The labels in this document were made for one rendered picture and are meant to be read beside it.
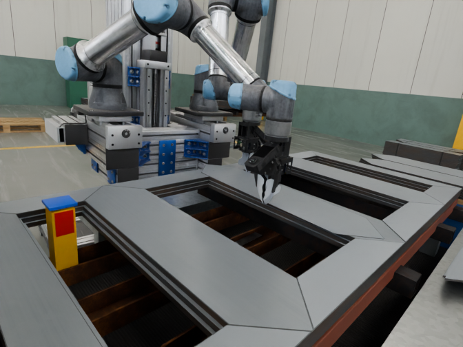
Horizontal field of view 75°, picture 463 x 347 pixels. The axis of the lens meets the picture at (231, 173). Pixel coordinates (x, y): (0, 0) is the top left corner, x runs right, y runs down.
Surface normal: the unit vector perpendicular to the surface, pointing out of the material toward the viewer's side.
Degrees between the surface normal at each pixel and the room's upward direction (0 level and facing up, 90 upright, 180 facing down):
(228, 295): 0
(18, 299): 0
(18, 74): 90
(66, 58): 94
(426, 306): 0
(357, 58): 90
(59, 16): 90
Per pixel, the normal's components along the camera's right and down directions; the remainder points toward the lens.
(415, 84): -0.77, 0.11
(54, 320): 0.09, -0.95
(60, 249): 0.70, 0.27
